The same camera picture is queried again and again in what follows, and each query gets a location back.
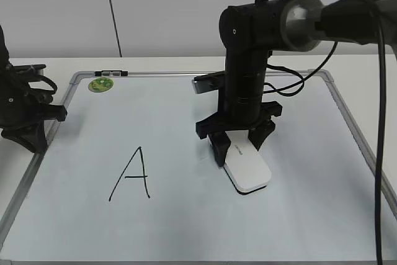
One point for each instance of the white board with grey frame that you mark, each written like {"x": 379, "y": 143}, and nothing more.
{"x": 126, "y": 178}

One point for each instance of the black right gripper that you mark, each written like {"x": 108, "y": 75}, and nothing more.
{"x": 240, "y": 107}

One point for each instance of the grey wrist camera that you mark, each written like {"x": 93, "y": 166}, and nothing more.
{"x": 208, "y": 82}
{"x": 30, "y": 70}

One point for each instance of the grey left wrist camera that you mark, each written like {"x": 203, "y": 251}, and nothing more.
{"x": 30, "y": 70}

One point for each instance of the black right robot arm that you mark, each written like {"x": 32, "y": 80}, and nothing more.
{"x": 250, "y": 32}

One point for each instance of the green round magnet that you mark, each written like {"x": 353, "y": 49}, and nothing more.
{"x": 100, "y": 85}

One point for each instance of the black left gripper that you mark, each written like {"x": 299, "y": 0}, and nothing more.
{"x": 26, "y": 101}

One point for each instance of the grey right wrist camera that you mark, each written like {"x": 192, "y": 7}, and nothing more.
{"x": 208, "y": 82}

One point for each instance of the white rectangular board eraser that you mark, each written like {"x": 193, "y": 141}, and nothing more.
{"x": 244, "y": 165}

